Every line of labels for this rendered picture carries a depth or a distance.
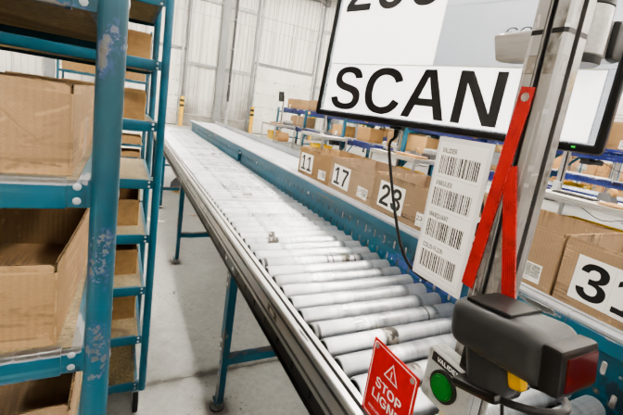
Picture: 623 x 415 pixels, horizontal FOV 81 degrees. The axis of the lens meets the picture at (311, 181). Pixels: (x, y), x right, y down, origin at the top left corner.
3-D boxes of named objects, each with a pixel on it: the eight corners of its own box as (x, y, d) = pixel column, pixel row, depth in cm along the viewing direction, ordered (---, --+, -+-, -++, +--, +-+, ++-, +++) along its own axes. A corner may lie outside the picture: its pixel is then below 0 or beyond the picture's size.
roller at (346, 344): (311, 354, 86) (313, 334, 85) (464, 324, 110) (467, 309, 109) (320, 368, 81) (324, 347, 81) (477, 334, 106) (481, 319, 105)
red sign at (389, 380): (361, 406, 61) (375, 336, 59) (364, 404, 61) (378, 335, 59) (430, 500, 47) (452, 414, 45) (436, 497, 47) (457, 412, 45)
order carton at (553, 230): (435, 241, 128) (445, 194, 125) (490, 239, 141) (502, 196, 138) (548, 297, 94) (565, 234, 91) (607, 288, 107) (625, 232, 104)
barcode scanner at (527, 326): (550, 467, 30) (565, 343, 29) (438, 383, 40) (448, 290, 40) (592, 444, 33) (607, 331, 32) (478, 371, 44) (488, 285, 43)
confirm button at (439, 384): (427, 389, 45) (432, 368, 45) (437, 387, 46) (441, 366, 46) (446, 408, 43) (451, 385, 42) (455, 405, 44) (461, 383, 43)
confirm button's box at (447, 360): (416, 391, 48) (426, 345, 46) (433, 386, 49) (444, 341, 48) (457, 434, 42) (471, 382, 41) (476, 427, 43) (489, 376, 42)
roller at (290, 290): (278, 285, 104) (280, 304, 103) (415, 273, 128) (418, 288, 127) (272, 285, 109) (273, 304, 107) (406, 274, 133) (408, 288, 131)
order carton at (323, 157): (297, 172, 230) (300, 145, 227) (336, 175, 244) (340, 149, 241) (327, 187, 196) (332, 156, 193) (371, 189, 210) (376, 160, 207)
